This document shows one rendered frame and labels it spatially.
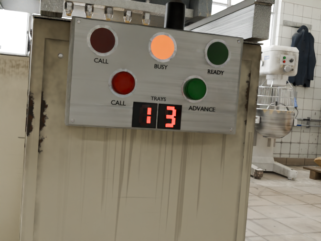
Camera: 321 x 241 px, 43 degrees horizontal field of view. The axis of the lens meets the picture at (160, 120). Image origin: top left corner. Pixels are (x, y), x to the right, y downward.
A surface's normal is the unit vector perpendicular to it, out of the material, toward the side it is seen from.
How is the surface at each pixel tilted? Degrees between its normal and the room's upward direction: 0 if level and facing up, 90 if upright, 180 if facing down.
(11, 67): 90
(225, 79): 90
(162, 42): 90
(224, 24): 90
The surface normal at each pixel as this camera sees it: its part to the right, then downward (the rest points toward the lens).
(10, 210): 0.27, 0.07
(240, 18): -0.96, -0.06
